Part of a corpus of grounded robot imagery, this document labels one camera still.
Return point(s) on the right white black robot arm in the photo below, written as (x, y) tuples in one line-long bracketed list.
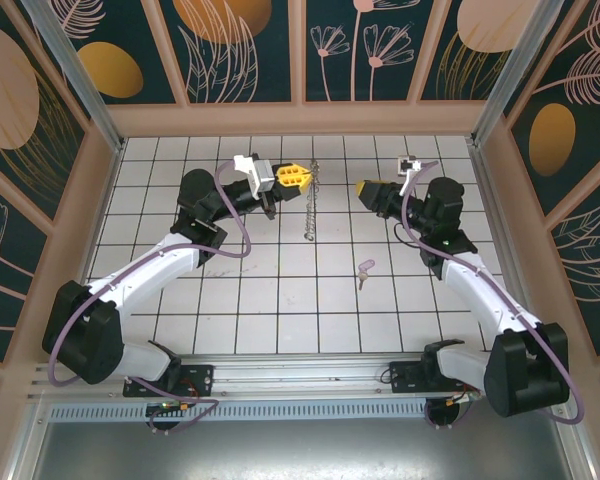
[(480, 295)]

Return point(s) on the key with purple cap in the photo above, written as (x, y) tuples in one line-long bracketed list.
[(364, 272)]

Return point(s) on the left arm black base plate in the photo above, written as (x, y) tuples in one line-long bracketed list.
[(200, 376)]

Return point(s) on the aluminium side rail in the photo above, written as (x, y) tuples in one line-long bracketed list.
[(487, 190)]

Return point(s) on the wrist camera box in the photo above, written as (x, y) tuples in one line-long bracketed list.
[(255, 172), (408, 165)]

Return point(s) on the aluminium corner post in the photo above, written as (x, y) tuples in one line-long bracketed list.
[(72, 70), (507, 70)]

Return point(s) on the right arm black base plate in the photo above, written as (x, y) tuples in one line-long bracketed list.
[(405, 377)]

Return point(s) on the aluminium front rail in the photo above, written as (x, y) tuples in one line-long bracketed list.
[(300, 372)]

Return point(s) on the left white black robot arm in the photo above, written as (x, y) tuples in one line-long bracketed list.
[(145, 270)]

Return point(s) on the grey metal sheet panel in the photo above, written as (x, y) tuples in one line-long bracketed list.
[(300, 450)]

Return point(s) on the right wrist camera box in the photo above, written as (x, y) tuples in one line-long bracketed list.
[(408, 165)]

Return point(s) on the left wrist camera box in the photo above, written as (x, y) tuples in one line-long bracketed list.
[(255, 172)]

